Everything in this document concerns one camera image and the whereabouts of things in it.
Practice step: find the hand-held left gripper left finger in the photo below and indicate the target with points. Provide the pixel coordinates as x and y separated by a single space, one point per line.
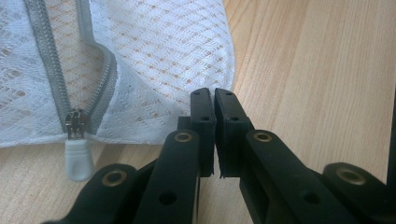
204 105

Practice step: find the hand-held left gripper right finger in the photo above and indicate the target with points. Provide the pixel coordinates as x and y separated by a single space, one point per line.
229 124

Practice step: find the white mesh laundry bag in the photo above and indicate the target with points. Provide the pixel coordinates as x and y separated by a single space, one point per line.
162 56

